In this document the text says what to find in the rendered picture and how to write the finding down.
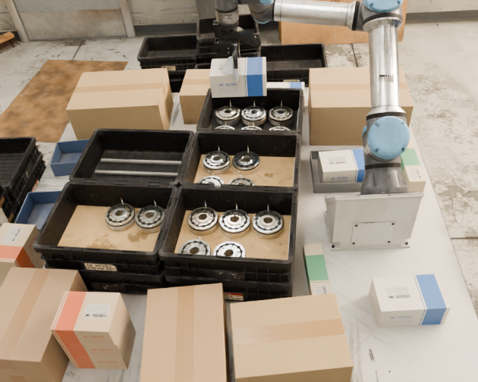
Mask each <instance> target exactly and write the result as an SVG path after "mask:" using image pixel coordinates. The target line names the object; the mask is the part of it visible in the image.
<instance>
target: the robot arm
mask: <svg viewBox="0 0 478 382"><path fill-rule="evenodd" d="M402 2H403V0H362V1H354V2H352V3H342V2H322V1H312V0H215V12H216V20H214V21H213V29H214V34H215V43H214V44H215V56H216V57H222V58H227V56H230V57H228V63H227V64H226V65H225V66H223V67H222V72H223V73H224V74H230V75H234V83H237V81H238V79H239V70H238V59H239V58H240V42H239V40H240V41H242V42H245V43H246V44H248V45H251V46H253V47H254V48H256V49H258V48H259V47H260V46H261V44H262V39H261V38H260V37H258V36H256V35H254V34H252V33H250V32H248V31H246V30H244V29H242V28H240V27H238V24H239V23H238V19H239V15H238V5H248V7H249V9H250V14H251V16H252V17H253V19H254V20H255V21H256V22H257V23H267V22H269V21H270V20H274V21H282V22H292V23H308V24H318V25H326V26H336V27H348V29H349V30H350V31H358V32H367V33H368V35H369V57H370V98H371V111H370V112H369V113H368V114H367V116H366V126H365V127H364V128H363V134H362V139H363V157H364V169H365V174H364V177H363V182H362V186H361V188H360V194H361V195H363V194H373V193H403V192H409V191H408V185H407V182H406V180H405V179H404V175H403V173H402V170H401V154H402V153H403V152H404V151H405V149H406V148H407V146H408V144H409V142H410V131H409V129H408V126H407V115H406V112H405V111H404V110H403V109H401V97H400V77H399V57H398V29H399V28H400V27H401V25H402V24H403V16H402ZM355 3H356V4H355ZM232 56H233V57H232ZM233 62H234V65H233Z"/></svg>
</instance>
